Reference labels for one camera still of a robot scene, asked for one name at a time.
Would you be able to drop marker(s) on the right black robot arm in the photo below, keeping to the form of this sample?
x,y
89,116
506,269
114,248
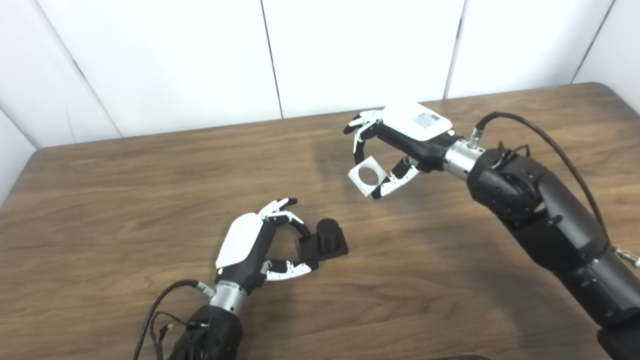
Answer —
x,y
560,220

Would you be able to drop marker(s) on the black peg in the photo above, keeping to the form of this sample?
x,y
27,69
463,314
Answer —
x,y
327,237

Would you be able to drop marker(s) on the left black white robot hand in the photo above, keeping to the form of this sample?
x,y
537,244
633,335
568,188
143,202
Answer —
x,y
245,240

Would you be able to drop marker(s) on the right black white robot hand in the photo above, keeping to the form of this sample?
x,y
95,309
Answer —
x,y
415,125

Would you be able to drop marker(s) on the white square piece with hole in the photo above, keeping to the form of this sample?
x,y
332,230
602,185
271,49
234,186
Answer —
x,y
367,188

